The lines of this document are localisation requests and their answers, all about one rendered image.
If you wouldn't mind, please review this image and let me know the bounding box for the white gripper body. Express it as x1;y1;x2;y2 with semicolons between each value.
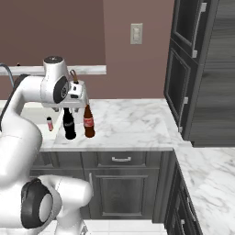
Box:
40;96;90;109

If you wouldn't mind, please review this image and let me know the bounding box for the small pink bottle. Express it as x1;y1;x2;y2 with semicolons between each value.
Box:
46;116;54;132

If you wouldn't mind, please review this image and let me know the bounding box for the white sink basin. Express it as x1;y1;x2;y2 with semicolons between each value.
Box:
0;100;64;145

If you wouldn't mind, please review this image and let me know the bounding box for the large brown bottle red label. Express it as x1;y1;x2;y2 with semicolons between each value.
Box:
83;104;96;139

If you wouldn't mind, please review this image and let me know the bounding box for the large black bottle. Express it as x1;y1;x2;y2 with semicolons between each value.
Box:
62;106;78;140

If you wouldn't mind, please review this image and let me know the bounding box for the dark grey false drawer panel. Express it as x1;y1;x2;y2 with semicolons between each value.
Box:
29;151;83;178

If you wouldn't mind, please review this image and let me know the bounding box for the grey curved tap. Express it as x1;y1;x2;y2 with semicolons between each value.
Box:
0;62;16;88

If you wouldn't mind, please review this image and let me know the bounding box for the dark grey drawer front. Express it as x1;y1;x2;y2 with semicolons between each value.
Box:
96;151;148;168

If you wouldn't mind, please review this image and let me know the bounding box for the dark grey cupboard door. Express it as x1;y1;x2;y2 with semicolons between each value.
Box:
92;167;154;220

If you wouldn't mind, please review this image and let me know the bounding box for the dark tall cabinet panel door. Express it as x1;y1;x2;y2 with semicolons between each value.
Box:
163;39;200;134

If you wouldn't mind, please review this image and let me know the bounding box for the dark tall cabinet glass door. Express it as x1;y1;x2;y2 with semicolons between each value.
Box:
170;0;213;60

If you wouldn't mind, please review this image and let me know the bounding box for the dark grey corner cupboard run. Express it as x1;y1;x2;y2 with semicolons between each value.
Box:
163;159;204;235

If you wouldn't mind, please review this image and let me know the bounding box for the dark steel fridge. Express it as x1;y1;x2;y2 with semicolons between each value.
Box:
185;0;235;149

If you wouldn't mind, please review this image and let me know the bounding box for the silver drawer handle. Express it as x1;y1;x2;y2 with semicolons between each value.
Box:
111;156;132;162

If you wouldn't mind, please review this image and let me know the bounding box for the silver cupboard door handle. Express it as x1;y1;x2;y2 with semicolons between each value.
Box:
88;172;94;197

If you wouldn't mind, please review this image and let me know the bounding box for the white wall light switch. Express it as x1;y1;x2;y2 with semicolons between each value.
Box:
129;22;144;46

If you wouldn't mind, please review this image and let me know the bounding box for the silver short cabinet handle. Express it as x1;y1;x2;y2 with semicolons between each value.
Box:
178;96;189;134

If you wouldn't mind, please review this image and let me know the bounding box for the silver long cabinet handle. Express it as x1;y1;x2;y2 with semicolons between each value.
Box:
191;1;208;60

